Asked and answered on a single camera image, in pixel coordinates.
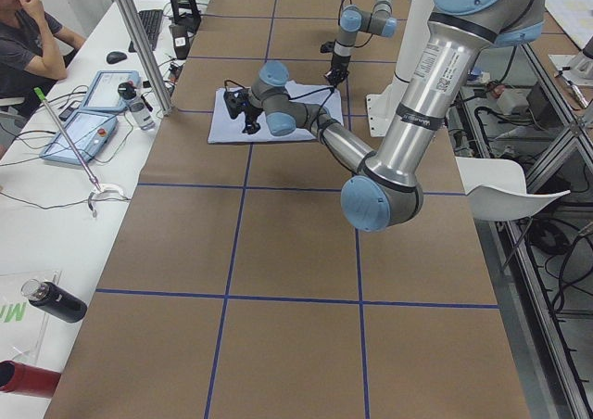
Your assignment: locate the black computer mouse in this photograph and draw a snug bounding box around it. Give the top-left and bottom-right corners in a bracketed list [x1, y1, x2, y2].
[106, 51, 128, 65]

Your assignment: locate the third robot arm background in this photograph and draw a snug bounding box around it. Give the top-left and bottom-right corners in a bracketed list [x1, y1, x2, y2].
[549, 39, 592, 90]

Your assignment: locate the blue striped button shirt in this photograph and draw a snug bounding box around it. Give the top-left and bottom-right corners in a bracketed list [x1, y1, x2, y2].
[208, 80, 344, 144]

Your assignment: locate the teach pendant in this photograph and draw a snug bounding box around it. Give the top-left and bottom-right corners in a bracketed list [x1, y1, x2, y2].
[39, 110, 118, 166]
[80, 70, 140, 114]

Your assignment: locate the upper teach pendant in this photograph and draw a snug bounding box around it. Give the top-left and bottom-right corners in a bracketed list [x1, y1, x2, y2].
[80, 70, 140, 114]

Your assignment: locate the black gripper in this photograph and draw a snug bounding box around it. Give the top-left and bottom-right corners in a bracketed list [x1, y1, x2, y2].
[325, 53, 348, 88]
[223, 89, 262, 135]

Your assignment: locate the black thermos bottle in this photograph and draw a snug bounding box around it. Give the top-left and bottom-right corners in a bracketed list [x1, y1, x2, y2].
[20, 279, 87, 324]

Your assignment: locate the red bottle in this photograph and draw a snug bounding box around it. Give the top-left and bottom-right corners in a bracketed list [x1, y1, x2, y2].
[1, 361, 61, 399]

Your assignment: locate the seated person grey shirt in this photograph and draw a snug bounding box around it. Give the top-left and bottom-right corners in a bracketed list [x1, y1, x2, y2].
[1, 0, 86, 118]

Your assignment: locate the grey aluminium post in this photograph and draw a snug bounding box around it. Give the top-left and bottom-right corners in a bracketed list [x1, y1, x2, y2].
[115, 0, 172, 116]

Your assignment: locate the lower teach pendant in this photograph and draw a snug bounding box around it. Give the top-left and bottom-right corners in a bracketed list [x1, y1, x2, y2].
[39, 110, 118, 166]

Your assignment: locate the black box with label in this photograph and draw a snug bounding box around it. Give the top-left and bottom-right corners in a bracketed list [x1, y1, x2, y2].
[170, 24, 190, 60]

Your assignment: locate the black keyboard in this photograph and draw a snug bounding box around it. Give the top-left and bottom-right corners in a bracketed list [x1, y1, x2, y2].
[138, 9, 164, 50]

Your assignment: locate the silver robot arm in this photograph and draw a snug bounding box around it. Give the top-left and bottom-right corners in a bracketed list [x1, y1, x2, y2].
[224, 0, 546, 232]
[320, 0, 397, 87]

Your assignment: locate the metal rod green tip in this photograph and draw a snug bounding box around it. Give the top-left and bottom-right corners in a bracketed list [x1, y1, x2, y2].
[33, 87, 102, 194]

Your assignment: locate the clear water bottle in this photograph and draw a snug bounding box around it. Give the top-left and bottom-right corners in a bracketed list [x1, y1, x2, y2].
[118, 82, 156, 131]

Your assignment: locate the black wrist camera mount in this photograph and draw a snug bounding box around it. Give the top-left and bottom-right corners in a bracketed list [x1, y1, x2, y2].
[320, 41, 334, 54]

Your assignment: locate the white paper green print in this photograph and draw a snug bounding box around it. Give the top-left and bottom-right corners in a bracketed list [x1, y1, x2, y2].
[0, 270, 61, 365]

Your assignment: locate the white plastic chair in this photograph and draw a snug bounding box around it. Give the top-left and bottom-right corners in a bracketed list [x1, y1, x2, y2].
[455, 157, 570, 222]

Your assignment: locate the black phone on desk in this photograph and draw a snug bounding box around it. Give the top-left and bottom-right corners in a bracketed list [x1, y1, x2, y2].
[58, 102, 79, 121]

